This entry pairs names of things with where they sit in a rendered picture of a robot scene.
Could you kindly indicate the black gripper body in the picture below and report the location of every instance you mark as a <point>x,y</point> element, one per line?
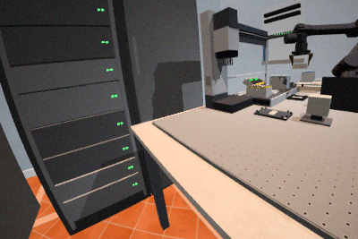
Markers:
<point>301,48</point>

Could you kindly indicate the black rectangular pad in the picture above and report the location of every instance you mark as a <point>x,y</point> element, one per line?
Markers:
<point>297,97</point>

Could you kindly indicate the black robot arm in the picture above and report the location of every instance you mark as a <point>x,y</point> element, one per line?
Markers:
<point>348,66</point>

